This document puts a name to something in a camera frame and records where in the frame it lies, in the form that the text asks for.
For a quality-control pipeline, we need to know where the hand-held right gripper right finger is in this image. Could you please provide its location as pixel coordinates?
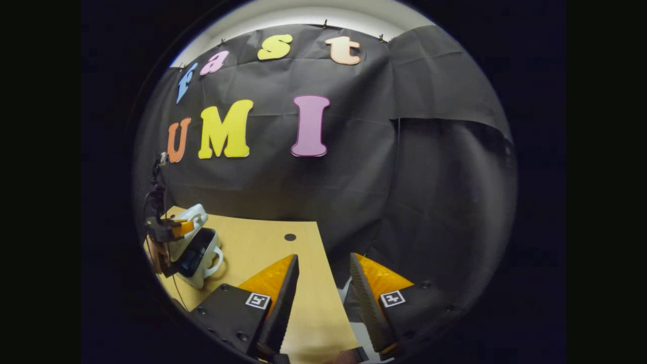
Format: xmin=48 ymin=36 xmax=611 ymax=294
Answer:
xmin=349 ymin=252 xmax=455 ymax=360

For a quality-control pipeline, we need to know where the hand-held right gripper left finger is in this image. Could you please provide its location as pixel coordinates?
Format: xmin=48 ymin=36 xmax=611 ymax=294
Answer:
xmin=188 ymin=254 xmax=300 ymax=362

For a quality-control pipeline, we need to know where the light blue suitcase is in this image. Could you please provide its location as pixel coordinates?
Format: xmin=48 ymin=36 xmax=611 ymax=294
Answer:
xmin=167 ymin=204 xmax=224 ymax=290

